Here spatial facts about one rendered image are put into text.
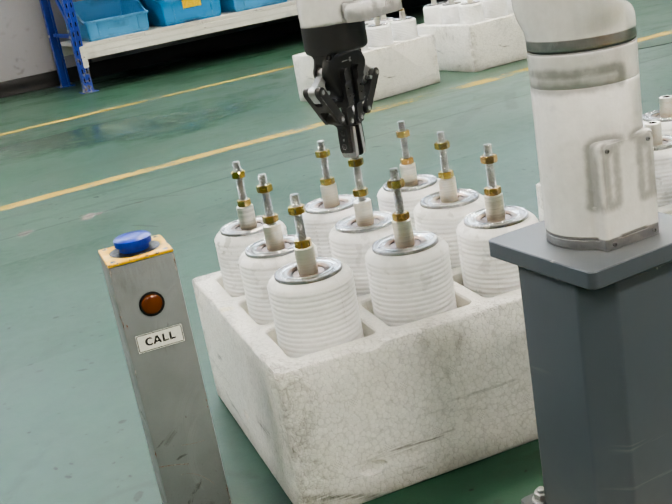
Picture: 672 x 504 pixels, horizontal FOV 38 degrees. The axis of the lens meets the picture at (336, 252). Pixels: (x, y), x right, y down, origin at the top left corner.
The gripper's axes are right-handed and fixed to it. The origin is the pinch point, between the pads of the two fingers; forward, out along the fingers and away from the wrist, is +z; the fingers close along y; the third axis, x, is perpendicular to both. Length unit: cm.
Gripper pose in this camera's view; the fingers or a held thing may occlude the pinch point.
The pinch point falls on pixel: (351, 140)
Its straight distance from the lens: 119.7
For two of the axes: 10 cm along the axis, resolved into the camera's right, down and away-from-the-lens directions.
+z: 1.7, 9.4, 3.0
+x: 8.0, 0.5, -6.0
